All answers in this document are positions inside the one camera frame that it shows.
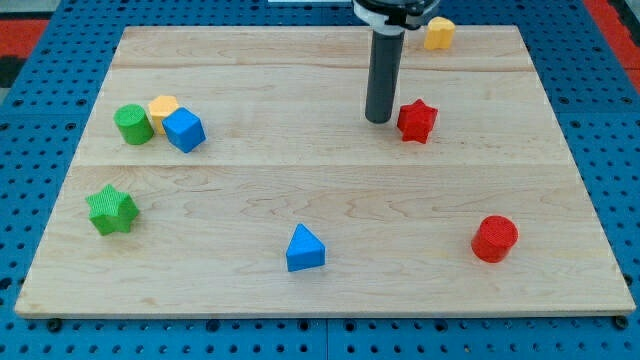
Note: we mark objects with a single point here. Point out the yellow heart block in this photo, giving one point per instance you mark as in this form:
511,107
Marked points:
439,34

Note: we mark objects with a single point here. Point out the black white robot arm flange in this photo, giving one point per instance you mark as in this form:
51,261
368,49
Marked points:
391,17

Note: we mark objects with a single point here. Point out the red star block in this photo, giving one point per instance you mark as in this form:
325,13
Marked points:
416,121

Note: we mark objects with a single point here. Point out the green star block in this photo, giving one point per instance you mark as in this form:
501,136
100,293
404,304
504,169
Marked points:
111,210

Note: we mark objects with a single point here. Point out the blue triangle block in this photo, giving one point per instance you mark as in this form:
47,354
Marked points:
305,250

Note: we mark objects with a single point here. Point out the wooden board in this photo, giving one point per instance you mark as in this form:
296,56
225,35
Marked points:
286,143

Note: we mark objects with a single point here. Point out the blue cube block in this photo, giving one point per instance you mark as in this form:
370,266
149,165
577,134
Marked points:
184,129

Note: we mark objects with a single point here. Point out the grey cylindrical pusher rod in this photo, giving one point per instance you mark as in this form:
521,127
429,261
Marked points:
385,58

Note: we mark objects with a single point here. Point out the yellow hexagon block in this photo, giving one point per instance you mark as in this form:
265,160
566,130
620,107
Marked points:
160,108

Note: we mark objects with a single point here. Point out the red cylinder block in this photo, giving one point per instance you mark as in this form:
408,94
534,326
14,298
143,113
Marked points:
494,238

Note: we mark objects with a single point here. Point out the green cylinder block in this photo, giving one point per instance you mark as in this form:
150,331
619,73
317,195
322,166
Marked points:
133,124

